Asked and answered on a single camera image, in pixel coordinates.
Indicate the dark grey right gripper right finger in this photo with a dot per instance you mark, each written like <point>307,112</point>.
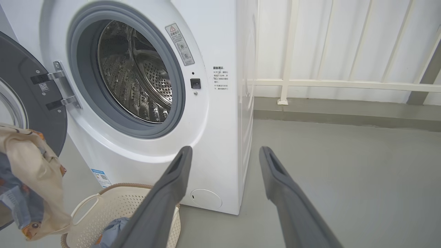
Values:
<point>296,210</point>

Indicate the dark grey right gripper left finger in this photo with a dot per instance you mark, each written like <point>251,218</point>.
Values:
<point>155,206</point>

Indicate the grey metal post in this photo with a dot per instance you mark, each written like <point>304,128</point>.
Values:
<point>429,74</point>

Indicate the white front-load washing machine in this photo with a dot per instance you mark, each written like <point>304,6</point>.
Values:
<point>220,137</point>

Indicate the plain blue-grey garment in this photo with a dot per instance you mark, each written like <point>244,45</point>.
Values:
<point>112,230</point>

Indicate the red-white warning sticker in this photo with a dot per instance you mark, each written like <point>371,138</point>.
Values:
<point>180,44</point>

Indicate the blue energy label sticker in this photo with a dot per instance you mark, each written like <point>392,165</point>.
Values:
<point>101,178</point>

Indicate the blue garment with orange print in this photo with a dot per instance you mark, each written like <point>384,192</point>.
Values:
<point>34,165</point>

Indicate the cream perforated laundry basket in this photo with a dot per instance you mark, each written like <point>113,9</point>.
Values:
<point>110,203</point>

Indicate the white metal railing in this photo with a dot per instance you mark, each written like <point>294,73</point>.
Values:
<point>344,84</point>

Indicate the round grey washing machine door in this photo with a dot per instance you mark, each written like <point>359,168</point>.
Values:
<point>20,72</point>

